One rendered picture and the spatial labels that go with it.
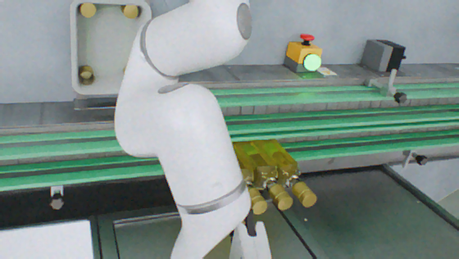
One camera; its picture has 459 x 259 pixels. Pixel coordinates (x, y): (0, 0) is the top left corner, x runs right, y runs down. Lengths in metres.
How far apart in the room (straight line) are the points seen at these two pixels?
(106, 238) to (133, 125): 0.48
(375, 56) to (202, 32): 0.92
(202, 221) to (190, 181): 0.05
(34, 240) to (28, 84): 0.36
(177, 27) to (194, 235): 0.24
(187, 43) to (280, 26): 0.71
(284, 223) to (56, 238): 0.52
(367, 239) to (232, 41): 0.78
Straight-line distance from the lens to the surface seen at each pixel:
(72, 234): 0.92
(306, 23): 1.19
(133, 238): 0.91
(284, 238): 0.97
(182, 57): 0.48
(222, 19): 0.43
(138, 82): 0.51
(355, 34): 1.30
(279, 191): 0.85
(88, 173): 0.93
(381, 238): 1.13
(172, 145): 0.42
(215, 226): 0.45
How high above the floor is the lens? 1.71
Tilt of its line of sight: 59 degrees down
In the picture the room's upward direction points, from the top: 143 degrees clockwise
